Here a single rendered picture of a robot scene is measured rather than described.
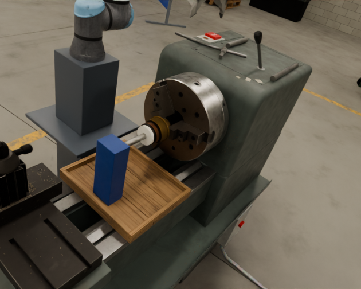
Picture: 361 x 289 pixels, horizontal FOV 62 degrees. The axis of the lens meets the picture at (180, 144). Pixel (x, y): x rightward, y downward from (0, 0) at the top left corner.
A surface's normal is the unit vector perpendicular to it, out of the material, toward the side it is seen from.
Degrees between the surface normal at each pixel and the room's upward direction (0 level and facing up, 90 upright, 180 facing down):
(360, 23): 90
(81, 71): 90
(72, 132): 0
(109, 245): 0
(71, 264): 0
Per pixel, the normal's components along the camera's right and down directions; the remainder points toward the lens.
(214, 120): 0.77, 0.07
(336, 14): -0.54, 0.41
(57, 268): 0.22, -0.78
